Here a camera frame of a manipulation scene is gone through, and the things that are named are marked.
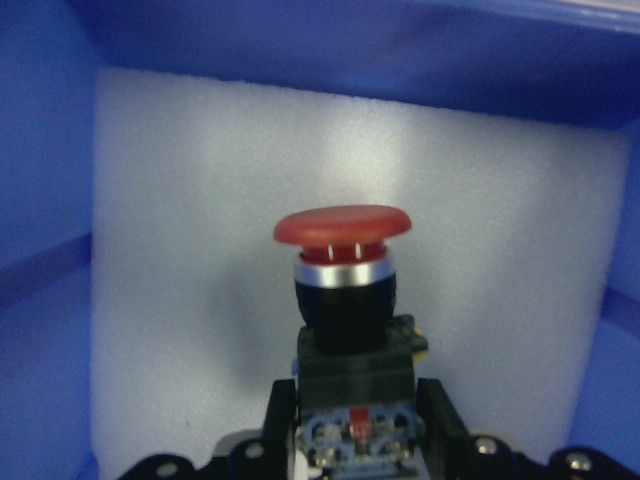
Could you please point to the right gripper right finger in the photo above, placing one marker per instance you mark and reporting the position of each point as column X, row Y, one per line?
column 446, row 443

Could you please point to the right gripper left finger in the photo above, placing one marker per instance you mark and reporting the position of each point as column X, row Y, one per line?
column 278, row 430

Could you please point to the red push button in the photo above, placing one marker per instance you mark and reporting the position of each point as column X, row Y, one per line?
column 356, row 384

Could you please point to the white foam pad right bin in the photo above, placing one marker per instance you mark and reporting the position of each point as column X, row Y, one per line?
column 194, row 307

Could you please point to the right blue plastic bin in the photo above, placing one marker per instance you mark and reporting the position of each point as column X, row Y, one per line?
column 574, row 62

